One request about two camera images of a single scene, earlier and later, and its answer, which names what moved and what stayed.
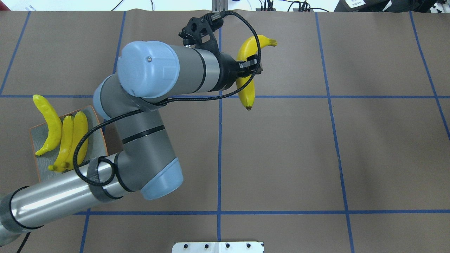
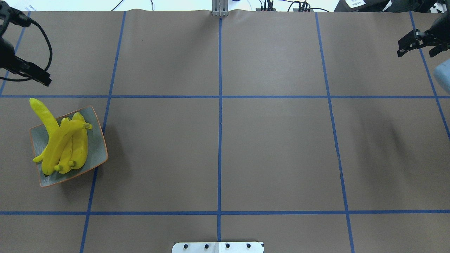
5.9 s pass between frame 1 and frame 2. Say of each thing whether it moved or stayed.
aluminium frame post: stayed
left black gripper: moved
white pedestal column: stayed
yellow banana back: moved
